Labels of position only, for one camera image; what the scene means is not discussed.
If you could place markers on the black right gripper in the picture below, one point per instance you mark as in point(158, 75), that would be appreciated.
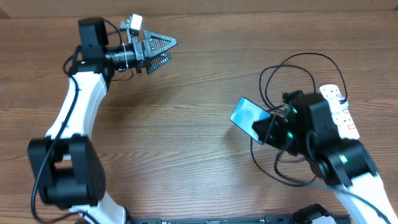
point(265, 135)

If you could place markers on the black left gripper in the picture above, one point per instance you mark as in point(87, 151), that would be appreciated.
point(149, 53)

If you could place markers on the Galaxy smartphone blue screen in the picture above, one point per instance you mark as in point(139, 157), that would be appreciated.
point(245, 114)

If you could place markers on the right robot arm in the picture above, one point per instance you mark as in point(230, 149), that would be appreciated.
point(347, 169)

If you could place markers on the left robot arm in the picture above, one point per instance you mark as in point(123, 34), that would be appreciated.
point(68, 173)

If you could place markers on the white charger plug adapter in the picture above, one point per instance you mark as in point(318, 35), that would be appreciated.
point(337, 104)

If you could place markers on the white power strip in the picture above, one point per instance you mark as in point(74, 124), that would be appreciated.
point(343, 120)

